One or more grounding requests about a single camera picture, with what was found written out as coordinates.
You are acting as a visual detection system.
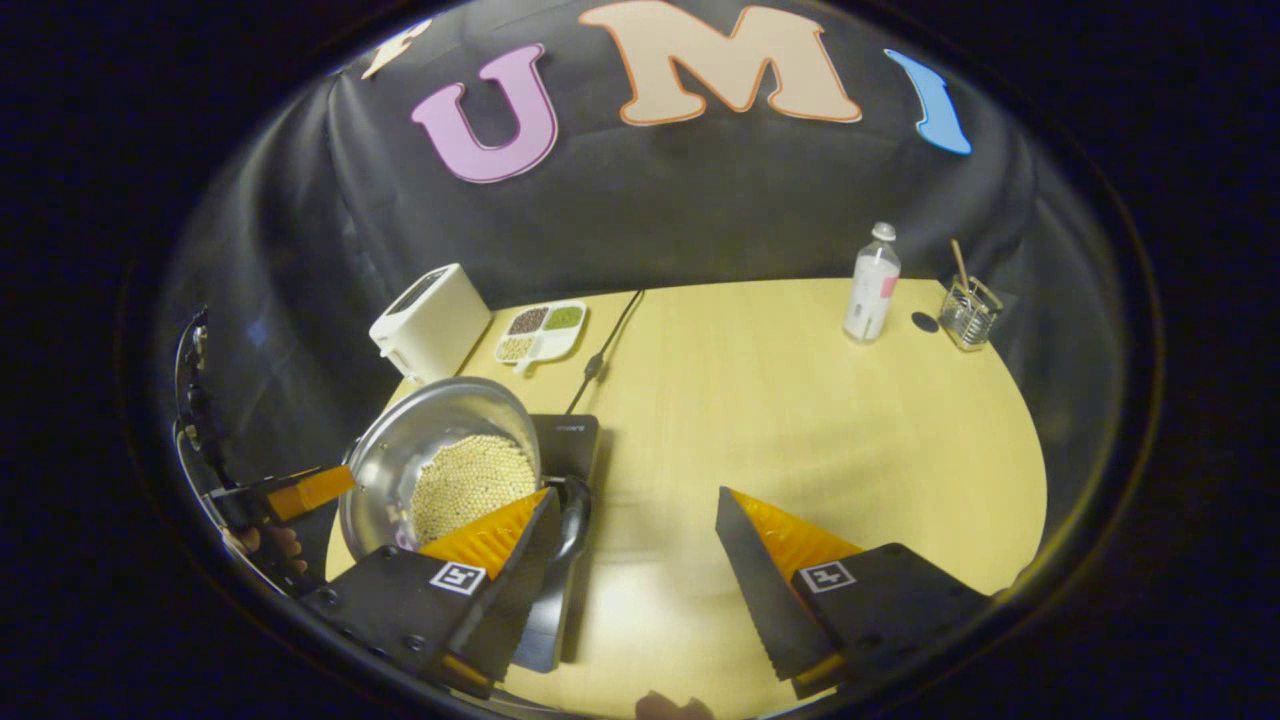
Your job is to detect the white toaster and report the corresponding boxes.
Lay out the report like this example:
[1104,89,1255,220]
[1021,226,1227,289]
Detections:
[369,263,493,386]

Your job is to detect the white divided dish of beans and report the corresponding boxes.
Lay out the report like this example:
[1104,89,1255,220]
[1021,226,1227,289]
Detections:
[494,300,589,378]

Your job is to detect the wire mesh holder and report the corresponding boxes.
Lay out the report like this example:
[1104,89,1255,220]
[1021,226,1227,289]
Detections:
[938,277,1004,352]

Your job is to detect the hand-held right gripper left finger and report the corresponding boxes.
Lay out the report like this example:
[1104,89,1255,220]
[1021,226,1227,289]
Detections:
[300,487,563,699]

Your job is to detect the steel pot with yellow beans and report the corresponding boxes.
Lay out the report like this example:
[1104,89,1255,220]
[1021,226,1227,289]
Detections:
[338,376,593,566]

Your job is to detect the clear bottle with white label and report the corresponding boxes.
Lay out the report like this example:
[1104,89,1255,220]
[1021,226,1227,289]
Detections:
[843,222,902,345]

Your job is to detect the black power cable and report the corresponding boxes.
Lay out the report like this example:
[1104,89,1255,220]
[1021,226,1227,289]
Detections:
[565,290,646,416]

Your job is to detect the black induction cooktop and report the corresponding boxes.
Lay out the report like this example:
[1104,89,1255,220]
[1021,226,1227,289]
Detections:
[510,413,601,674]

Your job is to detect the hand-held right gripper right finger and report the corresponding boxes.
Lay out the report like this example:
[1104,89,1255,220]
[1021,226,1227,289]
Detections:
[715,487,991,701]

